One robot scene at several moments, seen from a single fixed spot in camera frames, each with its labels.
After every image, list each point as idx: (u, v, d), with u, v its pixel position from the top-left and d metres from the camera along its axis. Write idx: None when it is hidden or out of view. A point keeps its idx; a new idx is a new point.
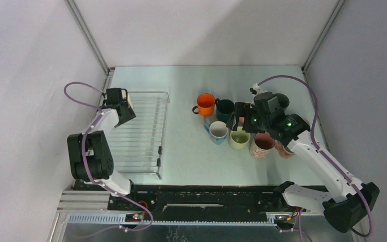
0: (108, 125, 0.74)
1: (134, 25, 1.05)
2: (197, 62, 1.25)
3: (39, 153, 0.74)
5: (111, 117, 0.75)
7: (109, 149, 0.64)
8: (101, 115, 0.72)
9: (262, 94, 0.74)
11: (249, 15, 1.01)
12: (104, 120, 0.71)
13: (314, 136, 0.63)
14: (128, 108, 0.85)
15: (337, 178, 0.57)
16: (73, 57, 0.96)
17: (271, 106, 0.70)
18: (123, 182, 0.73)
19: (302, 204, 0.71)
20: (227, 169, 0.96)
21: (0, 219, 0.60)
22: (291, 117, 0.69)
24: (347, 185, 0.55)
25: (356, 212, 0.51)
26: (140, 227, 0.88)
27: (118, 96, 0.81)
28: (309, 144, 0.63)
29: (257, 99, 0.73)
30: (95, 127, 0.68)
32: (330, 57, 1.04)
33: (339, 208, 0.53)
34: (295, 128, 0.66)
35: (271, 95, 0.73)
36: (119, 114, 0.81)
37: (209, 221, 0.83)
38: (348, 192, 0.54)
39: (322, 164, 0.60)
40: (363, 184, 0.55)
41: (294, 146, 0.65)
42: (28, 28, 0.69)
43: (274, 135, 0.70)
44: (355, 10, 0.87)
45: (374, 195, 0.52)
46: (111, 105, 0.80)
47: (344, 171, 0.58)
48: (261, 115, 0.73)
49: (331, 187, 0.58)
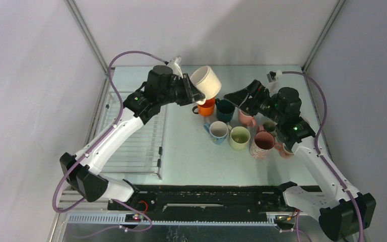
0: (118, 140, 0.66)
1: (134, 25, 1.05)
2: (197, 61, 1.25)
3: (39, 153, 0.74)
5: (125, 132, 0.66)
7: (92, 184, 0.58)
8: (112, 128, 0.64)
9: (288, 91, 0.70)
11: (250, 15, 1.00)
12: (113, 136, 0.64)
13: (317, 141, 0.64)
14: (182, 92, 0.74)
15: (332, 183, 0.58)
16: (73, 57, 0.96)
17: (290, 109, 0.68)
18: (122, 192, 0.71)
19: (301, 206, 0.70)
20: (228, 169, 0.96)
21: (0, 219, 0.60)
22: (302, 122, 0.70)
24: (342, 190, 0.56)
25: (346, 218, 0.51)
26: (140, 227, 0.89)
27: (167, 82, 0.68)
28: (310, 147, 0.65)
29: (280, 96, 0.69)
30: (91, 155, 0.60)
32: (330, 56, 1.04)
33: (331, 213, 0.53)
34: (300, 132, 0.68)
35: (297, 96, 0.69)
36: (147, 114, 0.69)
37: (209, 220, 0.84)
38: (341, 197, 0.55)
39: (320, 168, 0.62)
40: (359, 193, 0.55)
41: (297, 149, 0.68)
42: (28, 28, 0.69)
43: (281, 135, 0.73)
44: (355, 10, 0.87)
45: (370, 206, 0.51)
46: (146, 101, 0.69)
47: (342, 177, 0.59)
48: (278, 110, 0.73)
49: (327, 192, 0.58)
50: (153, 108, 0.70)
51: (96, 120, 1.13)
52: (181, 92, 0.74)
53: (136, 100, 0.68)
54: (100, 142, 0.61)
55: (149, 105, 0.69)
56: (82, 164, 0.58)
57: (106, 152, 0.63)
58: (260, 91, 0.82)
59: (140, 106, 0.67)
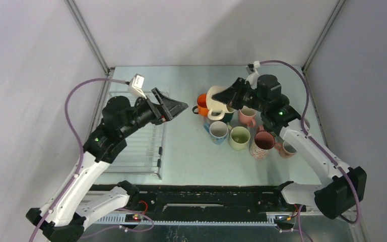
0: (84, 186, 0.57)
1: (134, 25, 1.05)
2: (197, 61, 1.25)
3: (39, 152, 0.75)
5: (91, 176, 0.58)
7: (64, 236, 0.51)
8: (74, 178, 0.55)
9: (268, 78, 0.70)
11: (249, 15, 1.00)
12: (79, 183, 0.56)
13: (304, 122, 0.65)
14: (150, 114, 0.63)
15: (324, 162, 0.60)
16: (73, 57, 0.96)
17: (272, 95, 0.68)
18: (116, 203, 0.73)
19: (299, 200, 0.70)
20: (227, 169, 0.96)
21: (3, 217, 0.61)
22: (285, 105, 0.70)
24: (334, 168, 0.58)
25: (341, 194, 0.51)
26: (140, 228, 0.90)
27: (126, 116, 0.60)
28: (298, 130, 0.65)
29: (260, 83, 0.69)
30: (55, 210, 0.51)
32: (330, 57, 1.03)
33: (327, 191, 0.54)
34: (285, 116, 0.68)
35: (276, 81, 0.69)
36: (112, 152, 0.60)
37: (209, 220, 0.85)
38: (334, 175, 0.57)
39: (310, 148, 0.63)
40: (349, 168, 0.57)
41: (284, 133, 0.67)
42: (27, 29, 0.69)
43: (267, 122, 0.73)
44: (353, 10, 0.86)
45: (361, 179, 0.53)
46: (109, 138, 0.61)
47: (331, 154, 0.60)
48: (260, 98, 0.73)
49: (320, 170, 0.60)
50: (117, 147, 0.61)
51: (96, 120, 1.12)
52: (147, 115, 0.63)
53: (98, 141, 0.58)
54: (63, 193, 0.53)
55: (113, 143, 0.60)
56: (47, 220, 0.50)
57: (72, 202, 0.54)
58: (242, 82, 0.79)
59: (103, 146, 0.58)
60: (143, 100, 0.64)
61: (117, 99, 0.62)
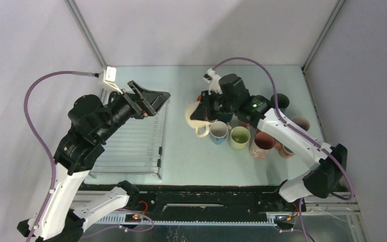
0: (66, 195, 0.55)
1: (134, 26, 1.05)
2: (197, 62, 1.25)
3: (38, 153, 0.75)
5: (71, 186, 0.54)
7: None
8: (50, 194, 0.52)
9: (228, 76, 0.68)
11: (248, 16, 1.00)
12: (57, 198, 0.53)
13: (279, 111, 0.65)
14: (128, 108, 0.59)
15: (308, 147, 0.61)
16: (73, 58, 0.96)
17: (237, 89, 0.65)
18: (116, 203, 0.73)
19: (297, 194, 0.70)
20: (227, 170, 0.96)
21: (2, 216, 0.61)
22: (255, 97, 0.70)
24: (318, 150, 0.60)
25: (330, 175, 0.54)
26: (140, 228, 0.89)
27: (100, 118, 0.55)
28: (276, 120, 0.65)
29: (221, 83, 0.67)
30: (41, 225, 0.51)
32: (329, 57, 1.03)
33: (316, 176, 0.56)
34: (259, 108, 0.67)
35: (236, 76, 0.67)
36: (85, 160, 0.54)
37: (209, 220, 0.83)
38: (320, 157, 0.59)
39: (292, 136, 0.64)
40: (332, 146, 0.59)
41: (263, 125, 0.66)
42: (27, 30, 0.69)
43: (243, 118, 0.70)
44: (352, 10, 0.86)
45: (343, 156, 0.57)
46: (82, 145, 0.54)
47: (312, 137, 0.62)
48: (228, 99, 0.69)
49: (305, 155, 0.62)
50: (93, 152, 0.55)
51: None
52: (124, 111, 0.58)
53: (68, 150, 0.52)
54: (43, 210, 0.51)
55: (87, 149, 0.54)
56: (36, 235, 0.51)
57: (58, 214, 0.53)
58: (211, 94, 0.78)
59: (75, 156, 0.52)
60: (116, 99, 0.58)
61: (86, 99, 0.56)
